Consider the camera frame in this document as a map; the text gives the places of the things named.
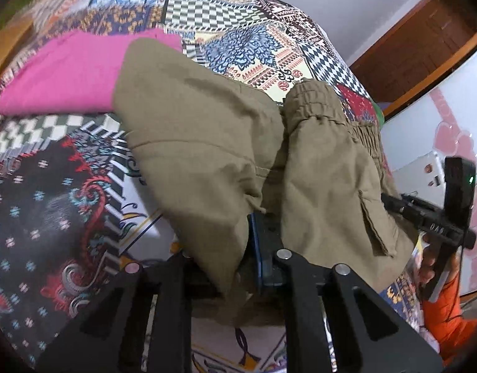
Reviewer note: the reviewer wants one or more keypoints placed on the green cloth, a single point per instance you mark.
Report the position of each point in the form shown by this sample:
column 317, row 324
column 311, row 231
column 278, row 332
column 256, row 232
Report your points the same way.
column 379, row 113

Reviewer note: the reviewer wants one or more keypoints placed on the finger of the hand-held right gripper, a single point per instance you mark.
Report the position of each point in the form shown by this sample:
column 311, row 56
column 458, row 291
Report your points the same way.
column 399, row 206

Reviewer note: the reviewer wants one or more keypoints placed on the pink folded cloth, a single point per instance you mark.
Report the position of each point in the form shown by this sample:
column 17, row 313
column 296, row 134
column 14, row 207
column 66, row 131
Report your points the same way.
column 67, row 74

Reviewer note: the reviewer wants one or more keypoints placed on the yellow wooden lap desk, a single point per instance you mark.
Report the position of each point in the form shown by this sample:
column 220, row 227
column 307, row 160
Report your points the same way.
column 7, row 46

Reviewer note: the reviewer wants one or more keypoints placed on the khaki pants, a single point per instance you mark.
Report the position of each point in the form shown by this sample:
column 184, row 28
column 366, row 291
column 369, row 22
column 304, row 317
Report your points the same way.
column 207, row 132

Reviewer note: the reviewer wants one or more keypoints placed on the white sliding wardrobe door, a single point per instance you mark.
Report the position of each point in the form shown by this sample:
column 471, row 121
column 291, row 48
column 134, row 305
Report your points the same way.
column 417, row 136

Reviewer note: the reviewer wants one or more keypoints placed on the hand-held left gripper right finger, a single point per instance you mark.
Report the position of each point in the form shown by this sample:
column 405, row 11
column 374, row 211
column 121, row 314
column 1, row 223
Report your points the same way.
column 258, row 249

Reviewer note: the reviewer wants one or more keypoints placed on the brown wooden door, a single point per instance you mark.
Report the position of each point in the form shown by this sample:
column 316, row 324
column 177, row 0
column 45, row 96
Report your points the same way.
column 417, row 46

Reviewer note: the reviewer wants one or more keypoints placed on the person's right hand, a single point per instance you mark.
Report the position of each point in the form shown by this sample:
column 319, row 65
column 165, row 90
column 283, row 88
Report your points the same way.
column 426, row 269

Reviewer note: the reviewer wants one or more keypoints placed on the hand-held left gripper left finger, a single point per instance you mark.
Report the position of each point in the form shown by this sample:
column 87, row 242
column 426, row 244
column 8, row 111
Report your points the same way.
column 179, row 274

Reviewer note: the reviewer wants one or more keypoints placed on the patchwork printed blanket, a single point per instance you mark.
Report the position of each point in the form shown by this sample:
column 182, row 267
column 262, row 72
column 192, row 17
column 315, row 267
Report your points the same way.
column 40, row 202

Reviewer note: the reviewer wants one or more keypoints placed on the pink heart sticker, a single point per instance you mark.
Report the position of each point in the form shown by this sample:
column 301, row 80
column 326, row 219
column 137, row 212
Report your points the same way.
column 456, row 132

